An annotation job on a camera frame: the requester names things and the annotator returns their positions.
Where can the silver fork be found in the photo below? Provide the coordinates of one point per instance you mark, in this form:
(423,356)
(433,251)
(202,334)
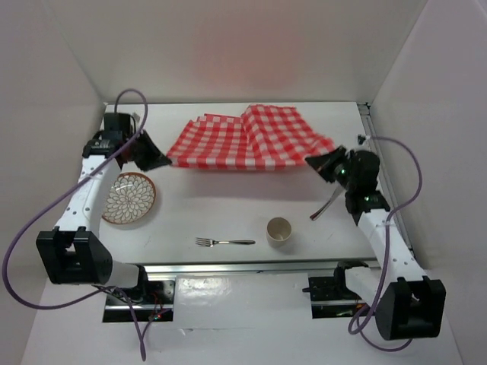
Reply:
(210,242)

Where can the aluminium rail front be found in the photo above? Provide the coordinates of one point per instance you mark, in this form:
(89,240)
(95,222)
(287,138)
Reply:
(224,268)

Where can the red white checkered cloth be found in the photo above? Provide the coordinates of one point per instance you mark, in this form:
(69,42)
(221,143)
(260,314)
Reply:
(264,137)

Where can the floral patterned plate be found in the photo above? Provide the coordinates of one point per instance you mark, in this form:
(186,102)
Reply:
(131,197)

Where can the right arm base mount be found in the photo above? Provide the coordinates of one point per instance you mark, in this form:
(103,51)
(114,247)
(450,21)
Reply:
(325,287)

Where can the silver knife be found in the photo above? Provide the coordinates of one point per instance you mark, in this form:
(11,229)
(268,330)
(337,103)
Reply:
(336,193)

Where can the beige paper cup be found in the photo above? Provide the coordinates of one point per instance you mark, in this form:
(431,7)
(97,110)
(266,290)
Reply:
(278,232)

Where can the aluminium rail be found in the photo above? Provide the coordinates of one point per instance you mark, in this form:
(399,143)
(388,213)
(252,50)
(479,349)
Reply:
(380,159)
(224,268)

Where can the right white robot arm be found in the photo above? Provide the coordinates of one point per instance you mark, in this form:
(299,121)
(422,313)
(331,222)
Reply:
(405,302)

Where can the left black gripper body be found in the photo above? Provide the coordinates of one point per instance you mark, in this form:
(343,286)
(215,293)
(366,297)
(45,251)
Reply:
(142,153)

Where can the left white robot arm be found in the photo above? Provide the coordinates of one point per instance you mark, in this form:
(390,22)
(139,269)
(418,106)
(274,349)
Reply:
(72,252)

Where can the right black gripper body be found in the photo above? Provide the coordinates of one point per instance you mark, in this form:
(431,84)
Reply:
(338,168)

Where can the aluminium rail right side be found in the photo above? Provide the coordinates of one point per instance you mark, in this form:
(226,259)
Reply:
(380,159)

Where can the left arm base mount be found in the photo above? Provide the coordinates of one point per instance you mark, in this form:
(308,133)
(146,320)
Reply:
(152,300)

